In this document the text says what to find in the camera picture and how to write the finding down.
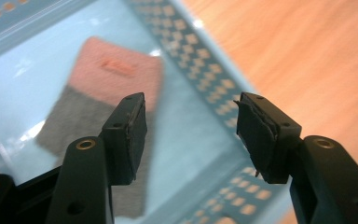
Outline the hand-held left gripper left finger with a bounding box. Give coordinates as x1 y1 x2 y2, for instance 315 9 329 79
98 91 148 187

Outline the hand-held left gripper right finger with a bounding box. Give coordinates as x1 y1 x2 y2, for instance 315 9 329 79
234 91 303 185

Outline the light blue perforated plastic basket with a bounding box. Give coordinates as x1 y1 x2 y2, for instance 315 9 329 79
0 0 293 224

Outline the two-tone sock with pink cuff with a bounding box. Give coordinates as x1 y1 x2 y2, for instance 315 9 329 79
35 35 164 218

